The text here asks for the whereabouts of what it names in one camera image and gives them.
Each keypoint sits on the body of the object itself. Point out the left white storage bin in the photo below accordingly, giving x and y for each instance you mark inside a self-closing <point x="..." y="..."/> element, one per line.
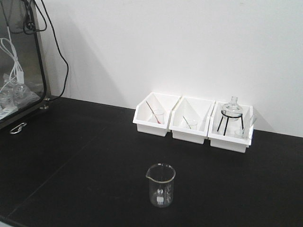
<point x="144" y="118"/>

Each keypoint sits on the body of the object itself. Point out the white storage bin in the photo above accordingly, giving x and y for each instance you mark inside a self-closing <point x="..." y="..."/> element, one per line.
<point x="144" y="118"/>
<point x="221" y="130"/>
<point x="192" y="108"/>

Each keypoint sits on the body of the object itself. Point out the small beaker in left bin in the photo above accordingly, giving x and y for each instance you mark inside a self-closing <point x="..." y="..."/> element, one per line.
<point x="160" y="114"/>

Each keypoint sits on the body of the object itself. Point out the small beaker in bin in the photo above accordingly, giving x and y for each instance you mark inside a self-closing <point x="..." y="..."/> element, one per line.
<point x="160" y="114"/>
<point x="193" y="124"/>
<point x="239" y="134"/>

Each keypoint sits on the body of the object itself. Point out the red-tipped pipette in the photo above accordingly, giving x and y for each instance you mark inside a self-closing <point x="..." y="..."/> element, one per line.
<point x="158" y="121"/>

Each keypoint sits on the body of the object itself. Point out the middle white storage bin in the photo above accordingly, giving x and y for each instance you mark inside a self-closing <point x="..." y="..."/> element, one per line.
<point x="192" y="108"/>

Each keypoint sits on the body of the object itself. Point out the small beaker in middle bin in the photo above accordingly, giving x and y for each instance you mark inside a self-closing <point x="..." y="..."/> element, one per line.
<point x="193" y="124"/>

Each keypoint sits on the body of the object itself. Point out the large clear glass beaker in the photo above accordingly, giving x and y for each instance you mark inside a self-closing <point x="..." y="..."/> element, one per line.
<point x="161" y="184"/>

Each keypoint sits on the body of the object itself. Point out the right white storage bin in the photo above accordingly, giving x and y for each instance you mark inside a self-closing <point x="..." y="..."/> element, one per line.
<point x="221" y="130"/>

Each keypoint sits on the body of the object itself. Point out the round glass flask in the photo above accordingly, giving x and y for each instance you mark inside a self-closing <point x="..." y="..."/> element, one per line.
<point x="232" y="109"/>

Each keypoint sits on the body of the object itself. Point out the small beaker in right bin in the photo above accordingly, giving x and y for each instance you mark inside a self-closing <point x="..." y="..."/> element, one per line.
<point x="239" y="134"/>

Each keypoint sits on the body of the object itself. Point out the clear pipette in right bin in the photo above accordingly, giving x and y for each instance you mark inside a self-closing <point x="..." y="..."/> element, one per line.
<point x="246" y="129"/>

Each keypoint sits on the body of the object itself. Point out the metal cabinet hinge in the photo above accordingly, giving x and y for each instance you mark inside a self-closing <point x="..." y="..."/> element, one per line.
<point x="45" y="104"/>

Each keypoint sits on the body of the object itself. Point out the glass-door cabinet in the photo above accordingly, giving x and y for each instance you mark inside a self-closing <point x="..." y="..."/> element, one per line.
<point x="23" y="79"/>

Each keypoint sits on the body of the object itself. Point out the metal cabinet handle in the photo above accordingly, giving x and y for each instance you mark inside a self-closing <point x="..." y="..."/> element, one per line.
<point x="18" y="128"/>

